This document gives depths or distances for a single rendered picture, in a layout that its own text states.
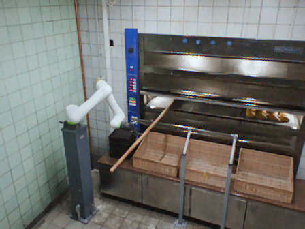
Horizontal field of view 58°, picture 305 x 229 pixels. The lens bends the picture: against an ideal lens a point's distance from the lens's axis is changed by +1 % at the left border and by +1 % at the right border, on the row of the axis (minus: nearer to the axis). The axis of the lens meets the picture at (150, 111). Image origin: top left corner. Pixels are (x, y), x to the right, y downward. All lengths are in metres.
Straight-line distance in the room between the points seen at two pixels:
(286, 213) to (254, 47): 1.70
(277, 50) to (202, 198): 1.76
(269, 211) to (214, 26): 1.99
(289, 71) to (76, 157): 2.39
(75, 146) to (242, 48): 2.04
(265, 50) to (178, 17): 0.97
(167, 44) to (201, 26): 0.43
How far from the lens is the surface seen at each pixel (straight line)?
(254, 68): 3.14
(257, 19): 3.06
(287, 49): 3.12
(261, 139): 3.41
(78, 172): 3.25
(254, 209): 3.26
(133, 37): 3.37
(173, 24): 3.21
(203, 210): 3.41
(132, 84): 3.51
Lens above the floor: 2.52
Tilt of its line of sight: 23 degrees down
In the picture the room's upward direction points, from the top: straight up
